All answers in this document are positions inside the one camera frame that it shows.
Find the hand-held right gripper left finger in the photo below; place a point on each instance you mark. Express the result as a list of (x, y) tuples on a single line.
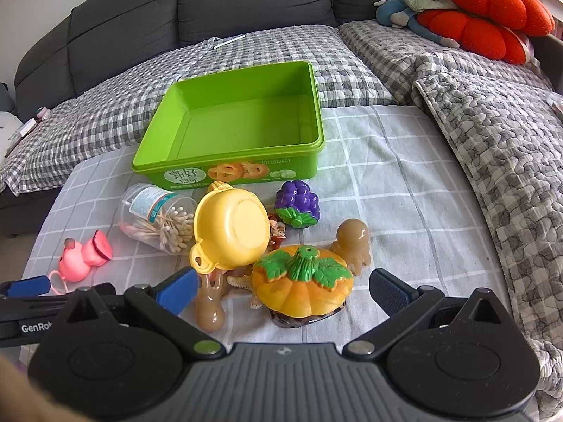
[(176, 292)]

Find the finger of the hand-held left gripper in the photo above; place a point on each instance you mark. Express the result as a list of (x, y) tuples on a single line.
[(26, 285)]

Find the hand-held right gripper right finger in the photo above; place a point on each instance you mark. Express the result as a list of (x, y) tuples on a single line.
[(387, 292)]

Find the brown gourd-shaped squishy toy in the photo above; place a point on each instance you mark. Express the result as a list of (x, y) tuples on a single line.
[(211, 312)]

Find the brown toy octopus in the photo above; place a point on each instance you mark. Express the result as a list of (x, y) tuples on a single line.
[(352, 241)]

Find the clear cotton swab jar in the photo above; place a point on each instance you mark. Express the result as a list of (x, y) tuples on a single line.
[(149, 211)]

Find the yellow toy pot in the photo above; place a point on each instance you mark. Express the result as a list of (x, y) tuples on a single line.
[(237, 228)]

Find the orange toy pumpkin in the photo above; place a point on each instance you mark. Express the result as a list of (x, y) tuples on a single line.
[(290, 294)]

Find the green plastic box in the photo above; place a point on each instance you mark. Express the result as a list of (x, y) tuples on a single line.
[(246, 114)]

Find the tan toy starfish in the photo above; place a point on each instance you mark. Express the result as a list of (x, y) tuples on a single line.
[(241, 282)]

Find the light grey grid blanket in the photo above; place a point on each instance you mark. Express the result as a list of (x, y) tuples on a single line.
[(396, 184)]

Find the small cartoon figurine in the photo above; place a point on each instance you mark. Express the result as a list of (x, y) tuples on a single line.
[(278, 231)]

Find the purple toy grapes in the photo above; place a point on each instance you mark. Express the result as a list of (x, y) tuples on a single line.
[(297, 204)]

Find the white box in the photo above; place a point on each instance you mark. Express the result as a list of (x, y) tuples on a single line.
[(27, 128)]

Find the grey patterned quilt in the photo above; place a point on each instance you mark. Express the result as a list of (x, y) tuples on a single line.
[(506, 162)]

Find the grey checked sofa cover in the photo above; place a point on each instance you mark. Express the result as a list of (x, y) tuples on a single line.
[(110, 105)]

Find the small object on quilt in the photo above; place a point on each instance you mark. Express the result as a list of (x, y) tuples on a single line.
[(556, 107)]

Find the white pen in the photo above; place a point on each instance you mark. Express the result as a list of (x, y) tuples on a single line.
[(228, 42)]

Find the blue plush toy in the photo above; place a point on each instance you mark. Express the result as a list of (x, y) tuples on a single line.
[(396, 13)]

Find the dark grey sofa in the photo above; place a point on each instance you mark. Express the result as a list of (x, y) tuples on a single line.
[(123, 17)]

